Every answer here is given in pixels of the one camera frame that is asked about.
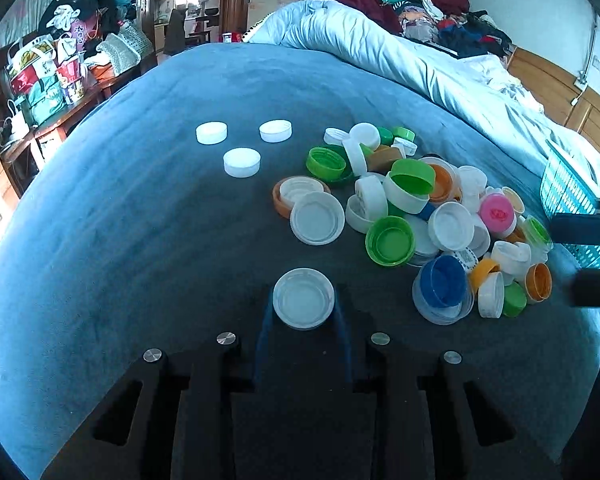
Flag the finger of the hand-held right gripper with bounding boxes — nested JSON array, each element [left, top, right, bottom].
[[549, 212, 600, 247], [569, 267, 600, 309]]

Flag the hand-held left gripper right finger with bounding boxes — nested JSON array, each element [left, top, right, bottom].
[[332, 287, 563, 480]]

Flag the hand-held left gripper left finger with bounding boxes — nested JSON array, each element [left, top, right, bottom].
[[42, 285, 277, 480]]

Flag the teal perforated plastic basket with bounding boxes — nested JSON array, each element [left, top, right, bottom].
[[540, 140, 600, 271]]

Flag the translucent white bottle cap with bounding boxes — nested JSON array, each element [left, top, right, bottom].
[[272, 268, 336, 331]]

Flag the pile of mixed bottle caps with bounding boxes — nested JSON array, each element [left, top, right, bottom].
[[272, 122, 554, 326]]

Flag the wooden headboard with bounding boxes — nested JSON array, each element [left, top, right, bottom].
[[506, 46, 600, 161]]

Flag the white plastic bottle cap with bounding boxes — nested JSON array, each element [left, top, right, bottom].
[[259, 119, 293, 144], [196, 121, 229, 146], [223, 147, 261, 179]]

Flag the white quilt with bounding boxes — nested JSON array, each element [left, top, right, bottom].
[[457, 52, 546, 113]]

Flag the pile of clothes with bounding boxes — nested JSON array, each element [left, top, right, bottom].
[[399, 0, 515, 59]]

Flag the light blue duvet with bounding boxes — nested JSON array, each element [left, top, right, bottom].
[[247, 0, 600, 201]]

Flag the wooden side table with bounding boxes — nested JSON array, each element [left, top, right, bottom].
[[0, 55, 158, 201]]

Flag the dark red blanket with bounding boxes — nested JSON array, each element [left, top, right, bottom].
[[312, 0, 406, 36]]

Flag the dark chair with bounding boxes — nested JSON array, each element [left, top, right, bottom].
[[164, 7, 187, 56]]

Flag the pile of colourful bags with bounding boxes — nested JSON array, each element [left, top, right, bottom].
[[0, 0, 156, 128]]

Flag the white wall cable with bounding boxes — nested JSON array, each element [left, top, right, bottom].
[[577, 7, 600, 83]]

